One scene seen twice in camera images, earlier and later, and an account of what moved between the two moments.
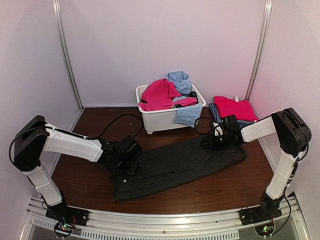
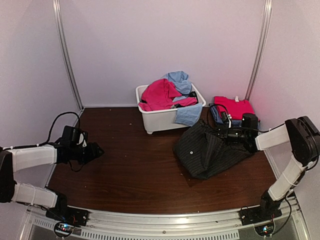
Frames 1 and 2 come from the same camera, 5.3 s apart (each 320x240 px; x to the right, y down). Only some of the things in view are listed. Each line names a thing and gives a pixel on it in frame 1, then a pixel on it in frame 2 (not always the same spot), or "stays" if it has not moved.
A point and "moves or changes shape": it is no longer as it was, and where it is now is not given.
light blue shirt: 186,116 stays
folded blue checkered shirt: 240,123 stays
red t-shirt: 242,109 stays
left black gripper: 132,171 -> 93,152
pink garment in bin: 159,94 stays
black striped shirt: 165,165 moves or changes shape
